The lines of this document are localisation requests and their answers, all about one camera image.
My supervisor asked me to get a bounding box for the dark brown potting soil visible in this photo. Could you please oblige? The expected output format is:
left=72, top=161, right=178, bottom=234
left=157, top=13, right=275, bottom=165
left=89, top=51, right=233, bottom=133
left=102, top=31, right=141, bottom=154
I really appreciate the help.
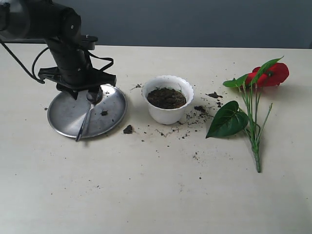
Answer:
left=147, top=88, right=187, bottom=109

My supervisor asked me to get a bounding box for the white scalloped plastic pot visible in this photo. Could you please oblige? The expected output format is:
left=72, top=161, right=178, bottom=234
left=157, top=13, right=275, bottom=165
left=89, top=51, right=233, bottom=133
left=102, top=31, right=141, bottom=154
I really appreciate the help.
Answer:
left=141, top=75, right=194, bottom=125

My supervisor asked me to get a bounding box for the soil clump near plate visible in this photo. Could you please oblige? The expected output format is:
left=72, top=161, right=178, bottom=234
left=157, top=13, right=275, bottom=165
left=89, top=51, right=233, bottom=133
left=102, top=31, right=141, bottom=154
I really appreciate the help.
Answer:
left=123, top=125, right=134, bottom=134

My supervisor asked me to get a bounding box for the steel spoon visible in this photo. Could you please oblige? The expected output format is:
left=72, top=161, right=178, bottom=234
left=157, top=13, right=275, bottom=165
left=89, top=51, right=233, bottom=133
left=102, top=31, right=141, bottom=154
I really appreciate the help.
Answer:
left=75, top=101, right=97, bottom=142

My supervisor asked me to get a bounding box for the round steel plate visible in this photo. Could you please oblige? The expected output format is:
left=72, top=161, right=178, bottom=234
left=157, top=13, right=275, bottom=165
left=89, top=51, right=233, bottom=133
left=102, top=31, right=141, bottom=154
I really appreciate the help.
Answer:
left=47, top=84, right=127, bottom=138

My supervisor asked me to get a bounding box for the soil clump near flower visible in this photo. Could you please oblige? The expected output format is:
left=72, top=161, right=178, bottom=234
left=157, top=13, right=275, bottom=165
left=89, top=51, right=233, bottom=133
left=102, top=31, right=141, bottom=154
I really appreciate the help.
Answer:
left=206, top=92, right=223, bottom=99

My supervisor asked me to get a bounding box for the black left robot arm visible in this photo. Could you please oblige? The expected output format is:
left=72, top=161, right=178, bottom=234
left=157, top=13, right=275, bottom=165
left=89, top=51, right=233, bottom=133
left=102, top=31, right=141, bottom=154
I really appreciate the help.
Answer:
left=0, top=0, right=117, bottom=99

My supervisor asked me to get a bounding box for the artificial red flower plant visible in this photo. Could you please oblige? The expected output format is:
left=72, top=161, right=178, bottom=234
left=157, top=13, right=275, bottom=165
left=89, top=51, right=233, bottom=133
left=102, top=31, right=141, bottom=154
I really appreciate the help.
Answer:
left=205, top=58, right=290, bottom=173

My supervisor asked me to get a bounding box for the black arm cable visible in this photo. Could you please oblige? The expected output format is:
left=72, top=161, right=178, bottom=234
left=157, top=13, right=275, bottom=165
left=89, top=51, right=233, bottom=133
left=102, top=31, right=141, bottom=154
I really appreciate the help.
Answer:
left=0, top=40, right=115, bottom=85

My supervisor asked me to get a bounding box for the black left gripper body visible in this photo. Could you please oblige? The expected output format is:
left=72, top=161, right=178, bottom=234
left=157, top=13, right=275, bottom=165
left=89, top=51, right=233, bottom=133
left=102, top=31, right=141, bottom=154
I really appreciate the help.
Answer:
left=39, top=64, right=116, bottom=92

